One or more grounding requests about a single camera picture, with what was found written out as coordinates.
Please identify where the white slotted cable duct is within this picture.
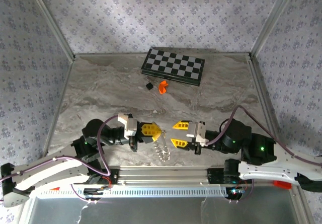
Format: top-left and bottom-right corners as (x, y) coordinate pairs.
(35, 185), (228, 199)

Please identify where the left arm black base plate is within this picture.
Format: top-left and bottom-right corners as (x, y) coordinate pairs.
(103, 169), (119, 185)

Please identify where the aluminium table side rail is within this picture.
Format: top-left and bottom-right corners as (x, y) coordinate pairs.
(248, 54), (300, 164)
(44, 55), (76, 157)

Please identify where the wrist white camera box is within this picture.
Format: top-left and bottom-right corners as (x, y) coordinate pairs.
(186, 121), (209, 145)
(117, 113), (139, 138)

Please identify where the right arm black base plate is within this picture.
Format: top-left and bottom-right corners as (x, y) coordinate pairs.
(206, 168), (254, 184)

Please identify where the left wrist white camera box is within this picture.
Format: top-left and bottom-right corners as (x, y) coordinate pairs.
(117, 113), (139, 138)

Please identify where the orange curved plastic piece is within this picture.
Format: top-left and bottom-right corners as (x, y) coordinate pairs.
(158, 80), (169, 95)

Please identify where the folded black white chessboard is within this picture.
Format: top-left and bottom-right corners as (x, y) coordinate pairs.
(140, 48), (206, 87)

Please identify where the large metal keyring with keys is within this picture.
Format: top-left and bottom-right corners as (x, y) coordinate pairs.
(153, 130), (172, 162)

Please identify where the grey metal sheet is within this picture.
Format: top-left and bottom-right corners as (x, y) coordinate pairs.
(27, 197), (300, 224)

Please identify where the aluminium mounting rail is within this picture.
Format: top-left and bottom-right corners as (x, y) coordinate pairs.
(37, 165), (301, 187)

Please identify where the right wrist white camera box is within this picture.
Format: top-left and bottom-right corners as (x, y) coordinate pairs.
(186, 121), (209, 145)

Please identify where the aluminium frame post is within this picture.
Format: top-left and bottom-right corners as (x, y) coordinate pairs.
(250, 0), (300, 57)
(25, 0), (76, 61)

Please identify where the small circuit board with LEDs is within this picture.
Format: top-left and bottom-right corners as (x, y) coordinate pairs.
(227, 187), (246, 196)

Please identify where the black connector board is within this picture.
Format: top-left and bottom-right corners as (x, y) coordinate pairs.
(83, 187), (111, 197)

